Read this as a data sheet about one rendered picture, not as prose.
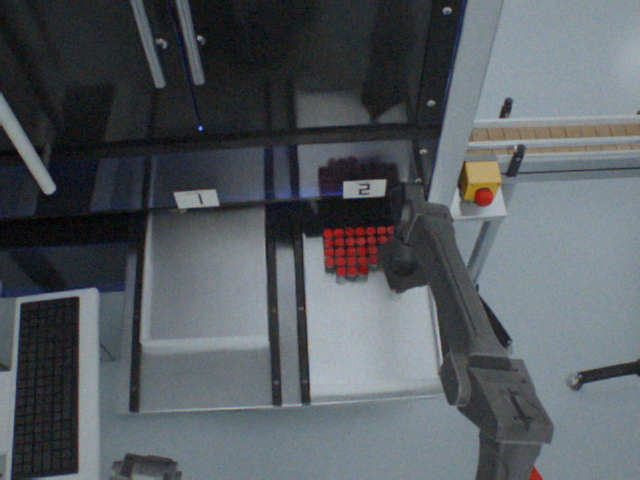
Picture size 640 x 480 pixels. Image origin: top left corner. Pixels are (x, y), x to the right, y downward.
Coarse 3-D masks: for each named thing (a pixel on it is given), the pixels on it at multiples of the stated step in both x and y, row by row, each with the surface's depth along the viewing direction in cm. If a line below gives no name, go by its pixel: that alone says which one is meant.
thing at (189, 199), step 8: (176, 192) 142; (184, 192) 142; (192, 192) 142; (200, 192) 142; (208, 192) 143; (176, 200) 145; (184, 200) 145; (192, 200) 145; (208, 200) 145; (216, 200) 145; (184, 208) 147
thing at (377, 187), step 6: (366, 180) 143; (372, 180) 143; (378, 180) 143; (384, 180) 143; (348, 186) 144; (354, 186) 144; (360, 186) 144; (366, 186) 144; (372, 186) 145; (378, 186) 145; (384, 186) 145; (348, 192) 146; (354, 192) 146; (366, 192) 146; (372, 192) 147; (378, 192) 147; (384, 192) 147
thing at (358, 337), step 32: (320, 256) 154; (320, 288) 150; (352, 288) 150; (384, 288) 150; (416, 288) 150; (320, 320) 147; (352, 320) 146; (384, 320) 146; (416, 320) 146; (320, 352) 143; (352, 352) 143; (384, 352) 143; (416, 352) 143; (320, 384) 137; (352, 384) 137; (384, 384) 138
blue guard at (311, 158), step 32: (96, 160) 131; (128, 160) 131; (160, 160) 132; (192, 160) 133; (224, 160) 134; (256, 160) 135; (288, 160) 135; (320, 160) 136; (352, 160) 137; (384, 160) 137; (416, 160) 138; (0, 192) 137; (32, 192) 138; (64, 192) 139; (96, 192) 140; (128, 192) 141; (160, 192) 142; (224, 192) 143; (256, 192) 144; (288, 192) 145; (320, 192) 146
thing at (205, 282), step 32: (160, 224) 158; (192, 224) 158; (224, 224) 158; (256, 224) 158; (160, 256) 154; (192, 256) 154; (224, 256) 154; (256, 256) 154; (160, 288) 150; (192, 288) 150; (224, 288) 150; (256, 288) 150; (160, 320) 147; (192, 320) 147; (224, 320) 147; (256, 320) 147
